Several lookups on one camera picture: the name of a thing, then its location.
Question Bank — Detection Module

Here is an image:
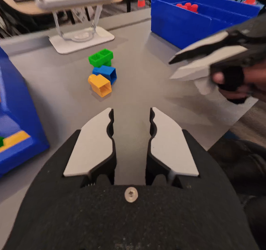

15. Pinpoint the green two-stud toy block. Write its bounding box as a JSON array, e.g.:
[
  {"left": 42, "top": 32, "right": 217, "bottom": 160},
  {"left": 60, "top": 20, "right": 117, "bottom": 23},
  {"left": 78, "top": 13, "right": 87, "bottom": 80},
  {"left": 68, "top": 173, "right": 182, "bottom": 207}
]
[{"left": 88, "top": 49, "right": 113, "bottom": 67}]

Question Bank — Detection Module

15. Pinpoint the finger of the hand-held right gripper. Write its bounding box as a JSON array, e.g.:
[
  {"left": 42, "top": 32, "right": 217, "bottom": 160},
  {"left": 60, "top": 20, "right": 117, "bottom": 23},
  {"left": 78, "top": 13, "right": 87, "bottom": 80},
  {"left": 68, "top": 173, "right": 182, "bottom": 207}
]
[
  {"left": 168, "top": 31, "right": 229, "bottom": 65},
  {"left": 169, "top": 45, "right": 249, "bottom": 81}
]

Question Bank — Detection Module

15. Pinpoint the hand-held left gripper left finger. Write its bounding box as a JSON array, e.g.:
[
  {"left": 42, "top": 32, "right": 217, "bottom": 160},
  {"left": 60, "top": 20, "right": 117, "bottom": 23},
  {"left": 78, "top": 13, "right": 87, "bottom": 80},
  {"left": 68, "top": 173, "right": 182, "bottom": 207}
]
[{"left": 63, "top": 108, "right": 117, "bottom": 177}]

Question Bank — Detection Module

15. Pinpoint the yellow single-stud toy block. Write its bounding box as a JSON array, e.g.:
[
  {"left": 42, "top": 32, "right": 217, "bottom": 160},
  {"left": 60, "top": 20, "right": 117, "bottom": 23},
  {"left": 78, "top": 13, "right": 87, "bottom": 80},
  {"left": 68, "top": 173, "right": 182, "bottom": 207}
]
[{"left": 88, "top": 74, "right": 112, "bottom": 98}]

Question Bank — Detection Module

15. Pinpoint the blue single-stud toy block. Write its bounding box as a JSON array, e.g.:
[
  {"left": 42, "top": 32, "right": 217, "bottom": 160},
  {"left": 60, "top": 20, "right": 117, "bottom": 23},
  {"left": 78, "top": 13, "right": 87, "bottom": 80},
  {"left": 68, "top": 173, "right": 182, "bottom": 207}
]
[{"left": 92, "top": 65, "right": 117, "bottom": 85}]

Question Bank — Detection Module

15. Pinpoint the blue plastic bin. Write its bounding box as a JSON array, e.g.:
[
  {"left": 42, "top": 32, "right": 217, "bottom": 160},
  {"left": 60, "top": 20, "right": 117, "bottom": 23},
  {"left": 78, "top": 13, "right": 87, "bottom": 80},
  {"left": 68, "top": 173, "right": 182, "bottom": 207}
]
[
  {"left": 151, "top": 0, "right": 261, "bottom": 50},
  {"left": 0, "top": 46, "right": 50, "bottom": 177}
]

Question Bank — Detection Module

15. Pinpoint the white stand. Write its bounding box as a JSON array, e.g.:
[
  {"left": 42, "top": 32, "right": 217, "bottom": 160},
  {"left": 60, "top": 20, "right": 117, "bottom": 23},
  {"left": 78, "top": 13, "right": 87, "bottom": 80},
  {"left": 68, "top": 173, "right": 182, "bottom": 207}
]
[{"left": 49, "top": 0, "right": 115, "bottom": 54}]

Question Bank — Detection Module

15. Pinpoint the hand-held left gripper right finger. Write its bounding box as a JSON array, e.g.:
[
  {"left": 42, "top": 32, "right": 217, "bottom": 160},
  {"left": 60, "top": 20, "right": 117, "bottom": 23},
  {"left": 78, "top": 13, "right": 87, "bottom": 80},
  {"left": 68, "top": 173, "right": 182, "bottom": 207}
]
[{"left": 145, "top": 107, "right": 199, "bottom": 186}]

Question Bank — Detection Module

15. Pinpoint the grey desk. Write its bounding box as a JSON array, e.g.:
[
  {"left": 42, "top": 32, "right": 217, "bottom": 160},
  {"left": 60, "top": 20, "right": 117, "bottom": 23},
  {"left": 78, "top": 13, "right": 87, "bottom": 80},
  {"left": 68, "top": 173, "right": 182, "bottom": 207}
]
[{"left": 0, "top": 8, "right": 259, "bottom": 238}]

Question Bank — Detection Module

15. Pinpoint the person's right hand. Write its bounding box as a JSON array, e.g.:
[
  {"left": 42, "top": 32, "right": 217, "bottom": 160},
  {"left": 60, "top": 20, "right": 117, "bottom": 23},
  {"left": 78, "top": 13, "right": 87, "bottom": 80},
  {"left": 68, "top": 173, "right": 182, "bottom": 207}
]
[{"left": 212, "top": 62, "right": 266, "bottom": 104}]

